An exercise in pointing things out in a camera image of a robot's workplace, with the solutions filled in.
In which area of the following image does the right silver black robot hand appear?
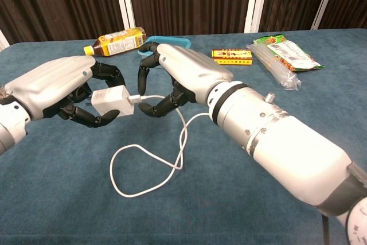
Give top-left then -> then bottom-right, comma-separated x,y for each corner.
136,41 -> 235,118

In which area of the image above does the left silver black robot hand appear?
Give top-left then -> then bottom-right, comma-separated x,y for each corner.
4,55 -> 126,129

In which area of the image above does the white charger block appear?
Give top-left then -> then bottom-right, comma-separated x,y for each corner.
91,84 -> 135,119

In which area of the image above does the white usb cable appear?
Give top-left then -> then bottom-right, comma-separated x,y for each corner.
109,94 -> 212,199

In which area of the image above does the clear container with teal lid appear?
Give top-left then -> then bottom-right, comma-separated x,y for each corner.
137,36 -> 192,59

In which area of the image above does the yellow red small box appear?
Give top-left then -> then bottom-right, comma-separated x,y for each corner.
211,49 -> 253,66

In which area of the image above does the yellow label tea bottle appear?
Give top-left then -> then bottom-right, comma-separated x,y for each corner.
83,26 -> 147,57

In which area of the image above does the clear plastic straw bundle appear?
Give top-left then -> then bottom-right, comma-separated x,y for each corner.
246,43 -> 302,91

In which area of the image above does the green white snack packet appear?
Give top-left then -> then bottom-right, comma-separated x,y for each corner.
253,34 -> 326,73

